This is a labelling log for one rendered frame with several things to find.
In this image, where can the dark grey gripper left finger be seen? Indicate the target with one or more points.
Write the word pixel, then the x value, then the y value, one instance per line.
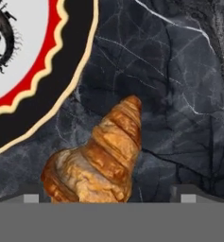
pixel 31 198

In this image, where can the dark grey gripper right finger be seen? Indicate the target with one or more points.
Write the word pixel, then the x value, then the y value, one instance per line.
pixel 188 198

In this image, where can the golden brown croissant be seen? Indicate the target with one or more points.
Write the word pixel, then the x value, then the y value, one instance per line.
pixel 100 157

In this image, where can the black red white patterned plate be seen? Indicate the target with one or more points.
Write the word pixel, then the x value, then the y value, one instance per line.
pixel 37 63

